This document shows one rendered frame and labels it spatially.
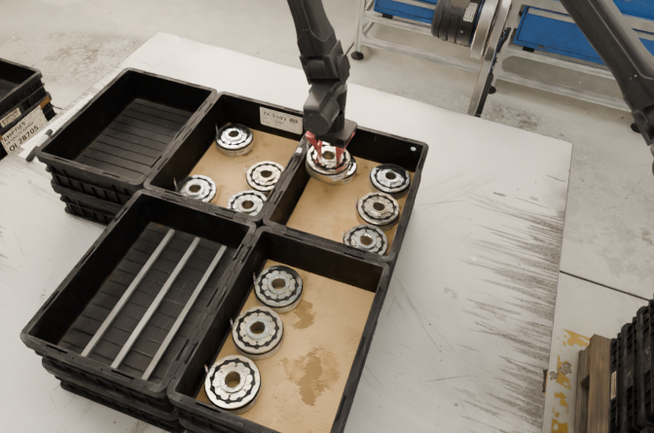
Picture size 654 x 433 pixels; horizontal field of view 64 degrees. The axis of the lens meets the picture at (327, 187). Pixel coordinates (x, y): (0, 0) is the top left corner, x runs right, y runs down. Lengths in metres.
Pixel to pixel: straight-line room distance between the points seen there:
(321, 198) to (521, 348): 0.59
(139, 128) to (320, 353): 0.84
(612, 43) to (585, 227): 1.85
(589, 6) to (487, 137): 1.00
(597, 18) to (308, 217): 0.76
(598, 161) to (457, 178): 1.51
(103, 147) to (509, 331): 1.15
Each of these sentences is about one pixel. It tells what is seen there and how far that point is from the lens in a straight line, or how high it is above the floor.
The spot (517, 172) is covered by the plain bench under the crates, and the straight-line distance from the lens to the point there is 1.72.
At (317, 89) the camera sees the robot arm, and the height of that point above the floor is 1.21.
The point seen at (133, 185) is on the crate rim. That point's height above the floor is 0.93.
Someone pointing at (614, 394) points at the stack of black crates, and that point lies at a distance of 2.02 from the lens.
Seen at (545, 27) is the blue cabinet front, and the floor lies 0.45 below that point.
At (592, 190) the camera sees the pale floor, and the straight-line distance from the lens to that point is 2.87.
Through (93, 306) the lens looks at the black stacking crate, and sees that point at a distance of 1.23.
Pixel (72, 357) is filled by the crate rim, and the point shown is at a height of 0.93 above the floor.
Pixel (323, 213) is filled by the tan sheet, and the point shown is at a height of 0.83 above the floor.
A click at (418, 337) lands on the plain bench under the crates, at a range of 1.29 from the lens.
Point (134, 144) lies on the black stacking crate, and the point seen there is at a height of 0.83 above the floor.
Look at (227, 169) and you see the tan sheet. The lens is 1.41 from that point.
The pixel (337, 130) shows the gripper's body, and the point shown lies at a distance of 1.12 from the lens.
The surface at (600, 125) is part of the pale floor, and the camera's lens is 3.30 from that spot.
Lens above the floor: 1.82
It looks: 47 degrees down
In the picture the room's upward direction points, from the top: 4 degrees clockwise
